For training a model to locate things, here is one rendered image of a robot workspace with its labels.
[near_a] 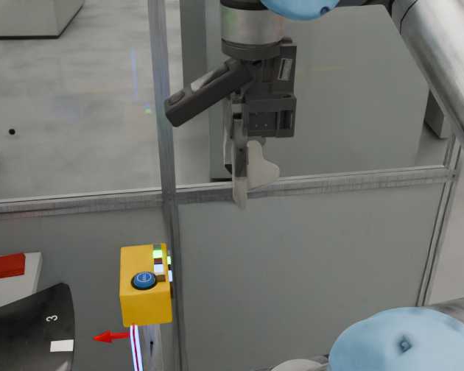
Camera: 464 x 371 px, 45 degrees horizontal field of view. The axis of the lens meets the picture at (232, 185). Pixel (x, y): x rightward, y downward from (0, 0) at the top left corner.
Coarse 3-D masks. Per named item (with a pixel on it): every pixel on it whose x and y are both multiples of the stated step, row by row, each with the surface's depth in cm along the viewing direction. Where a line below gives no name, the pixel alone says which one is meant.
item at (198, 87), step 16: (224, 64) 68; (240, 64) 65; (208, 80) 67; (224, 80) 66; (240, 80) 66; (176, 96) 67; (192, 96) 66; (208, 96) 66; (224, 96) 67; (176, 112) 67; (192, 112) 67
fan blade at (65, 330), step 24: (48, 288) 90; (0, 312) 88; (24, 312) 87; (48, 312) 87; (72, 312) 87; (0, 336) 84; (24, 336) 84; (48, 336) 84; (72, 336) 84; (0, 360) 81; (24, 360) 81; (48, 360) 82; (72, 360) 82
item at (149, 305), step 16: (128, 256) 120; (144, 256) 120; (128, 272) 115; (160, 272) 115; (128, 288) 111; (144, 288) 111; (160, 288) 111; (128, 304) 111; (144, 304) 112; (160, 304) 112; (128, 320) 113; (144, 320) 114; (160, 320) 114
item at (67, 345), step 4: (68, 340) 84; (72, 340) 84; (52, 344) 83; (56, 344) 83; (60, 344) 83; (64, 344) 83; (68, 344) 83; (72, 344) 83; (52, 348) 83; (56, 348) 83; (60, 348) 83; (64, 348) 83; (68, 348) 83; (72, 348) 83
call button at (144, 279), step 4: (140, 272) 114; (144, 272) 114; (148, 272) 114; (136, 276) 113; (140, 276) 113; (144, 276) 113; (148, 276) 113; (152, 276) 113; (136, 280) 112; (140, 280) 112; (144, 280) 112; (148, 280) 112; (152, 280) 112; (136, 284) 112; (140, 284) 111; (144, 284) 111; (148, 284) 111
